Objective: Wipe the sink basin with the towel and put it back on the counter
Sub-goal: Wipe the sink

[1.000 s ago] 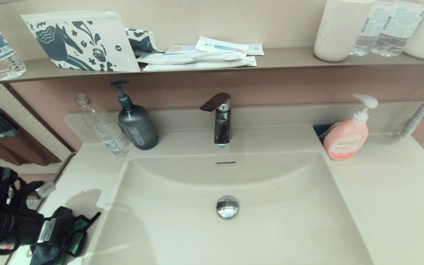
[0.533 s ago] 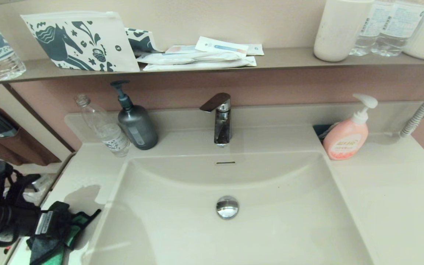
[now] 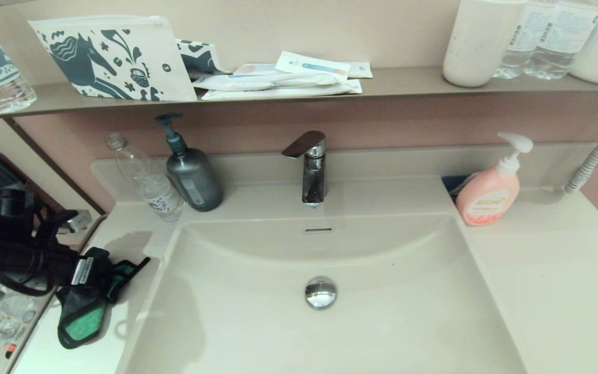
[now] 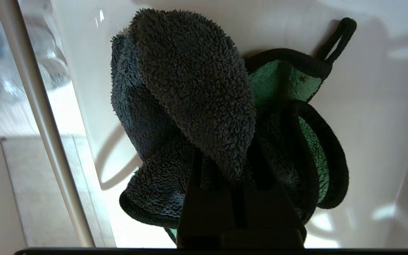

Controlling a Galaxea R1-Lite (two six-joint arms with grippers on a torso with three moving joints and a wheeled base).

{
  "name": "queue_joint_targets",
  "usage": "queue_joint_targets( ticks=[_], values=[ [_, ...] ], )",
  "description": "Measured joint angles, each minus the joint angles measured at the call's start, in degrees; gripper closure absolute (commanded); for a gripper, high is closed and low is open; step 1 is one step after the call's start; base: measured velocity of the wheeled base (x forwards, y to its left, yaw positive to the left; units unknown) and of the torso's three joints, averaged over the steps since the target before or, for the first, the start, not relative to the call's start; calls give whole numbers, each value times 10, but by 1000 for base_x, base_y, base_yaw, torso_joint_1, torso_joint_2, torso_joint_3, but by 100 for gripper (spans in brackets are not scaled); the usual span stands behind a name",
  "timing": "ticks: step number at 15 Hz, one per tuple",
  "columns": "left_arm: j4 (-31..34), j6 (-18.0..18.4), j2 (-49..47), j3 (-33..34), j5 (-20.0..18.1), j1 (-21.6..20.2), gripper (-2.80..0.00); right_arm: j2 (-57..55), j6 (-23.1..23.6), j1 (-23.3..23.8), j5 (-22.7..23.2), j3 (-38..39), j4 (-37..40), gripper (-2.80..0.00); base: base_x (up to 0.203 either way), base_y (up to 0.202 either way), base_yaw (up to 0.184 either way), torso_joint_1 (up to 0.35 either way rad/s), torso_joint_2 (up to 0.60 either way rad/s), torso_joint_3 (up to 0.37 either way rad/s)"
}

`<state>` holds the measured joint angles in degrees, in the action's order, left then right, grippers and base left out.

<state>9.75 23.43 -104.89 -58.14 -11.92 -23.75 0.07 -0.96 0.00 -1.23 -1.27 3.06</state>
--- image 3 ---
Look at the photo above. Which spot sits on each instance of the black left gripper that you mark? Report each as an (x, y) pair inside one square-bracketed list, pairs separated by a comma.
[(94, 272)]

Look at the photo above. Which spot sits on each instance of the dark grey green cloth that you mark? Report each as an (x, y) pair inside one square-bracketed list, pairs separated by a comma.
[(83, 322)]

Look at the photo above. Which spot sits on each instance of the chrome sink faucet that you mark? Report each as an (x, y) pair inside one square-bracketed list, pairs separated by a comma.
[(313, 182)]

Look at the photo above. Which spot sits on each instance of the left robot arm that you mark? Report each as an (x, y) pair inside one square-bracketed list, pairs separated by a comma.
[(13, 249)]

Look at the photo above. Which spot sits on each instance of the white ceramic sink basin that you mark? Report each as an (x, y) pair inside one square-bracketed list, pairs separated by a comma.
[(382, 311)]

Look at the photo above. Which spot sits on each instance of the plastic wrapped bottle pack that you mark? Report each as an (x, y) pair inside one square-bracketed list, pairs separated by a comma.
[(8, 317)]

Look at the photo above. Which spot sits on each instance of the clear empty plastic bottle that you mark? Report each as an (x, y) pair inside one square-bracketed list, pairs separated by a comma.
[(151, 187)]

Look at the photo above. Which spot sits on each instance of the dark grey pump bottle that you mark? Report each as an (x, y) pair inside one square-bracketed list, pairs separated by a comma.
[(194, 182)]

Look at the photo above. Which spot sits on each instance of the white horse print pouch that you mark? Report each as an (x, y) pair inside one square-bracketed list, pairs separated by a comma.
[(111, 57)]

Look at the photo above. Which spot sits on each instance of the chrome drain stopper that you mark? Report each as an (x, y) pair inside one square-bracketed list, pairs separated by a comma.
[(321, 292)]

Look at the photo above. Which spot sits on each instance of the small blue print pouch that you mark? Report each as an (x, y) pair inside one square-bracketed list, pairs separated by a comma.
[(199, 56)]

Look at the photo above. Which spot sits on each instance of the long white packet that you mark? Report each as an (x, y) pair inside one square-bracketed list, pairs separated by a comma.
[(257, 81), (278, 93)]

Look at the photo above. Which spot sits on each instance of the peach white packet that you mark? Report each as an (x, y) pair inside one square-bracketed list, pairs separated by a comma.
[(256, 69)]

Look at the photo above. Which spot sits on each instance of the white packet blue stripe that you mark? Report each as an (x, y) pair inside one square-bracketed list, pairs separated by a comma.
[(309, 66)]

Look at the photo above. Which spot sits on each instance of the small white packet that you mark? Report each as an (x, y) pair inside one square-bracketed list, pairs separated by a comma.
[(362, 69)]

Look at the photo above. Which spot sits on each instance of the pink soap pump bottle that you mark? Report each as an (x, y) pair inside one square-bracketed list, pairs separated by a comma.
[(487, 197)]

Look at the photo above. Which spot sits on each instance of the tall white tumbler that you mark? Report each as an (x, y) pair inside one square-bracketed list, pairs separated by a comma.
[(479, 47)]

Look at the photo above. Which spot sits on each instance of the clear water bottle white label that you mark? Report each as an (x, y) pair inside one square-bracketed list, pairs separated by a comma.
[(562, 41), (518, 49)]

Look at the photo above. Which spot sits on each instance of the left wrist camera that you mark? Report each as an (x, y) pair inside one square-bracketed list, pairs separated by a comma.
[(78, 221)]

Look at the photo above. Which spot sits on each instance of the brown wall holder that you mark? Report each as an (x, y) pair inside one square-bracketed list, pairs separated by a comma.
[(44, 197)]

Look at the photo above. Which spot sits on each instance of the brown wall shelf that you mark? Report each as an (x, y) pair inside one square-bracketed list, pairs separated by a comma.
[(408, 82)]

